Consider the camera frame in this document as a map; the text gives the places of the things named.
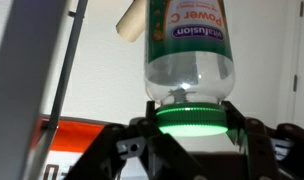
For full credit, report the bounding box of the curved wooden hanger piece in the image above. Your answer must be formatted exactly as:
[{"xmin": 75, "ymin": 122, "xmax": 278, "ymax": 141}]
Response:
[{"xmin": 115, "ymin": 0, "xmax": 147, "ymax": 43}]

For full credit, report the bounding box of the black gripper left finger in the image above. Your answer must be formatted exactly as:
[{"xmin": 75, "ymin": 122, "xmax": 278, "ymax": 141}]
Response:
[{"xmin": 63, "ymin": 100, "xmax": 193, "ymax": 180}]

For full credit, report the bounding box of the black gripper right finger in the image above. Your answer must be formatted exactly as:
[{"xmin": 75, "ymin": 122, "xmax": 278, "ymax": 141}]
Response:
[{"xmin": 221, "ymin": 99, "xmax": 304, "ymax": 180}]

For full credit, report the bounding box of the clear bottle with green cap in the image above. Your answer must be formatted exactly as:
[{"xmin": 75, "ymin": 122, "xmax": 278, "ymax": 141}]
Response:
[{"xmin": 143, "ymin": 0, "xmax": 236, "ymax": 138}]

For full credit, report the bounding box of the white door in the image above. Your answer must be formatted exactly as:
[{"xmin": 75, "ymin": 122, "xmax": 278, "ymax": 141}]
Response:
[{"xmin": 285, "ymin": 0, "xmax": 304, "ymax": 134}]

